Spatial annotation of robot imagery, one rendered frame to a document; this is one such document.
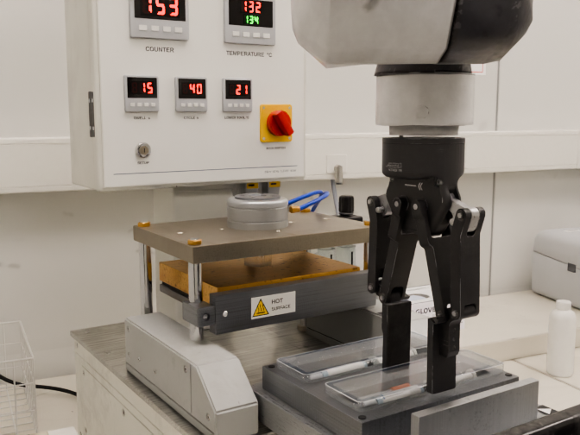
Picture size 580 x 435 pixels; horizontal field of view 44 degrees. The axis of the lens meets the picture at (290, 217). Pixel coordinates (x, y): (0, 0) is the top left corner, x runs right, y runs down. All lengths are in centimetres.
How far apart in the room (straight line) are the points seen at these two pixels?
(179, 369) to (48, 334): 72
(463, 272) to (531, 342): 97
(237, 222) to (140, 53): 26
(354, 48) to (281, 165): 56
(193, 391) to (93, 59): 45
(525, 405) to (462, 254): 16
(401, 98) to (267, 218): 31
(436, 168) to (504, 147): 119
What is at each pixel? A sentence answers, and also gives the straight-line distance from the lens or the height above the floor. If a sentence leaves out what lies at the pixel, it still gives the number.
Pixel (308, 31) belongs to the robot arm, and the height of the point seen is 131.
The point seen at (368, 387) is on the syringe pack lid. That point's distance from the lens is 68.
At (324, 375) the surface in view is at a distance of 72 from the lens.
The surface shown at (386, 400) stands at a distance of 66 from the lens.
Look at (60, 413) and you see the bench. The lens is 132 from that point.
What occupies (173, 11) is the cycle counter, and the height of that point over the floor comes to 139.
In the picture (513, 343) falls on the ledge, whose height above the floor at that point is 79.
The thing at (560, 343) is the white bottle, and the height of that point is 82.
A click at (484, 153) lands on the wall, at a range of 179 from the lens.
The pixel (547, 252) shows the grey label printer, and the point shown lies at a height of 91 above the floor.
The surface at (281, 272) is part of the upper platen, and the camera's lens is 89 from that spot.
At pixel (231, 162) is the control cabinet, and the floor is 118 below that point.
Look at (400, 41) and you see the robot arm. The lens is 55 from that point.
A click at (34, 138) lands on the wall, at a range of 138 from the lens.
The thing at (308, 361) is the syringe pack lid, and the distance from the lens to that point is 74.
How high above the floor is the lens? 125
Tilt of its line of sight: 8 degrees down
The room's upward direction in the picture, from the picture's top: straight up
